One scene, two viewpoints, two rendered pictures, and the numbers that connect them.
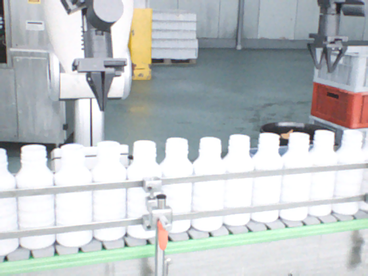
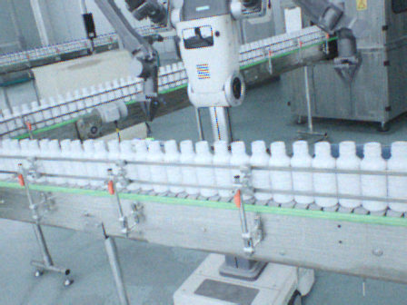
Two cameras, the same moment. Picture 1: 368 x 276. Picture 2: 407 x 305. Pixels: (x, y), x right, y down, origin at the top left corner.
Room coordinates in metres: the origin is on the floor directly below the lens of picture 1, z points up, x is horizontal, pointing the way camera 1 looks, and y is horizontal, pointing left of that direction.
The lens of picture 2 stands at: (0.23, -1.19, 1.54)
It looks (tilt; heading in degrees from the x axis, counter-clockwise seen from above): 18 degrees down; 55
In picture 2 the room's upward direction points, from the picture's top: 10 degrees counter-clockwise
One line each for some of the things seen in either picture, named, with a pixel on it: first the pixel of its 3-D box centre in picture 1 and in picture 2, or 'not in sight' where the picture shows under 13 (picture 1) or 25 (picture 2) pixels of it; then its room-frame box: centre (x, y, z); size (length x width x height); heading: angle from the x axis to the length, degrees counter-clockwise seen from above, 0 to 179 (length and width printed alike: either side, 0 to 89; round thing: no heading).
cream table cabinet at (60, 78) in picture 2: not in sight; (93, 104); (2.55, 4.22, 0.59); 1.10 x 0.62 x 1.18; 3
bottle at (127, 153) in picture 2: (144, 189); (130, 165); (0.86, 0.10, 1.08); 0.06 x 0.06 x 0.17
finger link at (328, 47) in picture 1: (329, 54); (347, 72); (1.48, -0.33, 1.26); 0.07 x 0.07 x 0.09; 21
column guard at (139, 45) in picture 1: (138, 43); not in sight; (8.60, 1.15, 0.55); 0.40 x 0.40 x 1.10; 21
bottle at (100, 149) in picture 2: (73, 195); (104, 163); (0.82, 0.21, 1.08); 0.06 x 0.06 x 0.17
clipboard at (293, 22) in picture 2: not in sight; (292, 21); (4.23, 2.21, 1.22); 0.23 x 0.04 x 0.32; 93
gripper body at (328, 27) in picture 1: (328, 27); (347, 49); (1.50, -0.32, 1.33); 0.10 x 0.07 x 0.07; 21
